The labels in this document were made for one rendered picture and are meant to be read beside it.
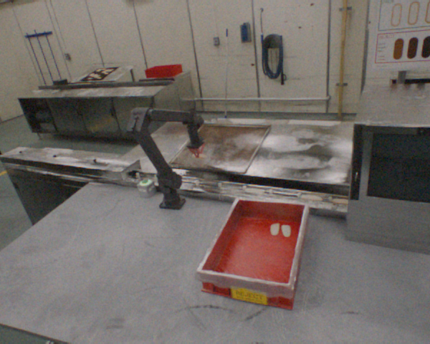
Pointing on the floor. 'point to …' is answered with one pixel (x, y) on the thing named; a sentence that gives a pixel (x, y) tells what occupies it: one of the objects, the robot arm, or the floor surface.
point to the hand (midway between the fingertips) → (198, 154)
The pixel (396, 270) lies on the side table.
